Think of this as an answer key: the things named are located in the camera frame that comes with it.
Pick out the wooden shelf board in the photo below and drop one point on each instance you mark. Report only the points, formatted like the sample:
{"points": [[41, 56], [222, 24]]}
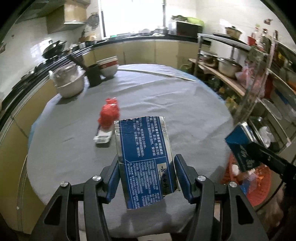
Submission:
{"points": [[222, 78]]}

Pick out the yellow enamel pot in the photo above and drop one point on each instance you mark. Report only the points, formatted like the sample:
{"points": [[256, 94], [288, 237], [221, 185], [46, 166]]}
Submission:
{"points": [[233, 32]]}

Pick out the grey tablecloth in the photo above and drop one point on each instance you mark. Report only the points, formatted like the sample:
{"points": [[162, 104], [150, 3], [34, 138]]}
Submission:
{"points": [[185, 111]]}

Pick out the blue plastic bag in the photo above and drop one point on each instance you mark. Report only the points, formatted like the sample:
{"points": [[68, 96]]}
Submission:
{"points": [[246, 186]]}

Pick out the large steel pot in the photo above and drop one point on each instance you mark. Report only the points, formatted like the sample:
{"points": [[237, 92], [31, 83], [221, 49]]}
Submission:
{"points": [[227, 68]]}

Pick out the white plastic bag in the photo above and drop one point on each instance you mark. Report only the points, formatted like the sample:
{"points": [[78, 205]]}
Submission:
{"points": [[266, 136]]}

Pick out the small clear plastic tray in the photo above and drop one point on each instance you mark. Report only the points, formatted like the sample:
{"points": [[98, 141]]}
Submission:
{"points": [[103, 138]]}

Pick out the microwave oven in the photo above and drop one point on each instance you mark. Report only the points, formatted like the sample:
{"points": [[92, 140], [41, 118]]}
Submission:
{"points": [[188, 29]]}

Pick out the gas stove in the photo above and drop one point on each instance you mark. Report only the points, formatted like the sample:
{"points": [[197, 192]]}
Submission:
{"points": [[41, 67]]}

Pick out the small wall fan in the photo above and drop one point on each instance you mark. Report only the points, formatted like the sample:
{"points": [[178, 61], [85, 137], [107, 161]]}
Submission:
{"points": [[93, 20]]}

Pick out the pink plastic bag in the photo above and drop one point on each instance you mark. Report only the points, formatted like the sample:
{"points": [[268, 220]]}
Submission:
{"points": [[242, 75]]}

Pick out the blue silver toothpaste box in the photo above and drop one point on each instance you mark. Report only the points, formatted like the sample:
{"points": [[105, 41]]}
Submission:
{"points": [[143, 157]]}

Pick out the metal storage rack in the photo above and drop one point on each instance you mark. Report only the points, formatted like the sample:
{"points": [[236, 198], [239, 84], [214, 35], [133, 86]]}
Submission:
{"points": [[222, 39]]}

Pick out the black cup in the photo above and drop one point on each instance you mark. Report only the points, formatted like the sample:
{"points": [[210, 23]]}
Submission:
{"points": [[93, 75]]}

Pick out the dark blue small box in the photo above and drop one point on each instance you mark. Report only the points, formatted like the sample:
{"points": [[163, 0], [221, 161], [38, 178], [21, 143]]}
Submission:
{"points": [[240, 148]]}

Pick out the yellow plastic bag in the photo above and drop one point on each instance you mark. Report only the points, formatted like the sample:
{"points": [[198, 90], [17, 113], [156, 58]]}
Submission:
{"points": [[230, 101]]}

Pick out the black wok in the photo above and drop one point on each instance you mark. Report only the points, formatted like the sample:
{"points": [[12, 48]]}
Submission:
{"points": [[53, 49]]}

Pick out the white metal basin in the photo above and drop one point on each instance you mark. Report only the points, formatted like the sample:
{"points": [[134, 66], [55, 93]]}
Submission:
{"points": [[71, 89]]}

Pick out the yellow base cabinets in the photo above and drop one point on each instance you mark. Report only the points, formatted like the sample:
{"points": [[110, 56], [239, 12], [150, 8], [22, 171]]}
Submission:
{"points": [[143, 52]]}

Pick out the stacked red white bowls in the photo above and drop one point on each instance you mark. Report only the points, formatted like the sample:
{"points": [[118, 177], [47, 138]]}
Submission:
{"points": [[108, 69]]}

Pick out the light blue table cover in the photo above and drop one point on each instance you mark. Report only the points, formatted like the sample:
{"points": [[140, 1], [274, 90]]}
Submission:
{"points": [[33, 129]]}

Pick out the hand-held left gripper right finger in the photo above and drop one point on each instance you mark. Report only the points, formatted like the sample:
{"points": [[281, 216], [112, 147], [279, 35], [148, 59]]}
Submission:
{"points": [[183, 178]]}

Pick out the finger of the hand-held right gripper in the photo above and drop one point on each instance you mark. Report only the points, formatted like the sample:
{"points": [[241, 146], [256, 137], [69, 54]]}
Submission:
{"points": [[272, 158]]}

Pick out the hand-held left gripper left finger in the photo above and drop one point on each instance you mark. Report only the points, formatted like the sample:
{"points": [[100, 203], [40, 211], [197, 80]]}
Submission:
{"points": [[113, 182]]}

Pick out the red container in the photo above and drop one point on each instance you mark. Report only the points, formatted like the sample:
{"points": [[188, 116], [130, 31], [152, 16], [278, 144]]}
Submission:
{"points": [[251, 39]]}

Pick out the black countertop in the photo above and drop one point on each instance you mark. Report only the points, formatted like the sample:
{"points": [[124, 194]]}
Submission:
{"points": [[138, 38]]}

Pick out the yellow wall cabinets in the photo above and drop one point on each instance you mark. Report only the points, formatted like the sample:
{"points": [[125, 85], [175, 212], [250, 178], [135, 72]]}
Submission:
{"points": [[74, 14]]}

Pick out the small dark pot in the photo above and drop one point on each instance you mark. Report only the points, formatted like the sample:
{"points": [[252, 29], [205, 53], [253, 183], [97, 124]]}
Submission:
{"points": [[209, 59]]}

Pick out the leafy green plant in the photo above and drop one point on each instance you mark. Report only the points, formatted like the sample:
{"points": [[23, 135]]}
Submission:
{"points": [[179, 17]]}

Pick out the red plastic bag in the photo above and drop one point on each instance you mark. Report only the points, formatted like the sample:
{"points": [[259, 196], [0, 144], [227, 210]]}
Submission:
{"points": [[108, 113]]}

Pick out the window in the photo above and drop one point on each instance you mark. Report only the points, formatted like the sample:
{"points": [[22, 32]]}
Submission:
{"points": [[131, 18]]}

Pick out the white tissue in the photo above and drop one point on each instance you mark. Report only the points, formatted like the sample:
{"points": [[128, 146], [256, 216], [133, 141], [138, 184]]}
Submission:
{"points": [[235, 168]]}

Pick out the green bag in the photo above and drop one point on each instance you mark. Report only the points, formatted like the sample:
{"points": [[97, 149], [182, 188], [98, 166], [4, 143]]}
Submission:
{"points": [[196, 20]]}

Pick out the red plastic basket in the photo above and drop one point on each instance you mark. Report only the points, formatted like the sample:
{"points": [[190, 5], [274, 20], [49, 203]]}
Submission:
{"points": [[256, 197]]}

